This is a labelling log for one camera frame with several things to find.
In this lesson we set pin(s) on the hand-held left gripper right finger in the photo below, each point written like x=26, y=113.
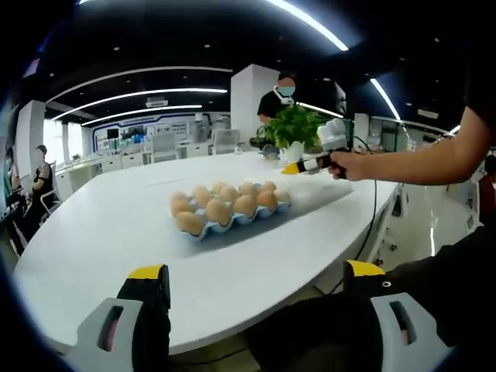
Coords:
x=391, y=329

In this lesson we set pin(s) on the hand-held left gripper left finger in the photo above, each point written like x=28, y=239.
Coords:
x=147, y=317

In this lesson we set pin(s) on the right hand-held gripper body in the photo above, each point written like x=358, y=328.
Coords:
x=333, y=133

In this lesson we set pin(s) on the blue egg tray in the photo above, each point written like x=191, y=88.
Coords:
x=240, y=221

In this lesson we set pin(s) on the group of tan eggs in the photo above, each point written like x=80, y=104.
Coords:
x=219, y=209

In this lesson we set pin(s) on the person's right hand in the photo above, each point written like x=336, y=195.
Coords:
x=350, y=166

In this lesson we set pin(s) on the white plant pot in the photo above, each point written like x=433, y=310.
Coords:
x=292, y=150

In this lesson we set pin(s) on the green potted plant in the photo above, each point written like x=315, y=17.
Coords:
x=294, y=126

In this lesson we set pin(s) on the ceiling light strip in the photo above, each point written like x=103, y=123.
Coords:
x=135, y=111
x=383, y=97
x=310, y=23
x=155, y=92

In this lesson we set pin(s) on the person's dark trousers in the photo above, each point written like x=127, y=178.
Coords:
x=310, y=333

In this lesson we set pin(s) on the person's black shirt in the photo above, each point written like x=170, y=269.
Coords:
x=457, y=279

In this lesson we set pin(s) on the white table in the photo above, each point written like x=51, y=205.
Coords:
x=116, y=240

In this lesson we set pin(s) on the white mesh office chair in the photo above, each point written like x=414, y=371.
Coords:
x=164, y=147
x=224, y=140

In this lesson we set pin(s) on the white cabinet row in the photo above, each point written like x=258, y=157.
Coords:
x=108, y=162

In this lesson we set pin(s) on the ceiling air conditioner vent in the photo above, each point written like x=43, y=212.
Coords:
x=157, y=103

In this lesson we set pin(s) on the black wall monitor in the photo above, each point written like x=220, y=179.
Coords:
x=112, y=133

